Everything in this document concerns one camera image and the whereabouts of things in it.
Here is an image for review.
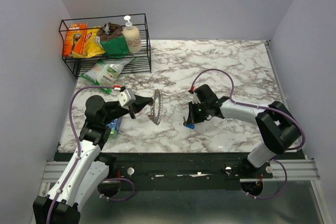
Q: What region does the green and brown bag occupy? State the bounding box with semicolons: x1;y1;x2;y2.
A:
97;23;129;58

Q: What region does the green white snack bag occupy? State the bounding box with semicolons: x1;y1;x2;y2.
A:
81;57;135;87

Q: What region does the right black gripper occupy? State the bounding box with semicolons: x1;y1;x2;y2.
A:
186;100;209;125

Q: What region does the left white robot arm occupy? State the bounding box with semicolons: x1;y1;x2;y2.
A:
33;90;153;223

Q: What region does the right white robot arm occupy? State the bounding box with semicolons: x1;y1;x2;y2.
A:
183;84;303;178

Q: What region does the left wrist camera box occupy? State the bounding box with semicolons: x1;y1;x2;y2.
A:
117;89;136;108

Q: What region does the metal disc with keyrings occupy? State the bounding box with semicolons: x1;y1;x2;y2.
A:
148;89;163;125

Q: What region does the blue green tissue pack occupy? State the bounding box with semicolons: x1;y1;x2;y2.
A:
107;117;122;138

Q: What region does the orange razor package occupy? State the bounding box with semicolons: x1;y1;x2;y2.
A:
63;23;87;57

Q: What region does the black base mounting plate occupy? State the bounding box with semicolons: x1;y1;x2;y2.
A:
54;152;308;192

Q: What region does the black wire basket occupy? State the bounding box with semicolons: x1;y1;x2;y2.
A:
58;13;152;78

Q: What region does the key with blue tag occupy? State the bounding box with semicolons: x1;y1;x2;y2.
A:
183;117;195;129

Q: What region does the beige pump soap bottle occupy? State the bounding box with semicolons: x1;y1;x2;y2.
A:
123;15;142;53

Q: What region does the yellow chips bag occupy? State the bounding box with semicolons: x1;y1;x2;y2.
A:
72;26;105;58

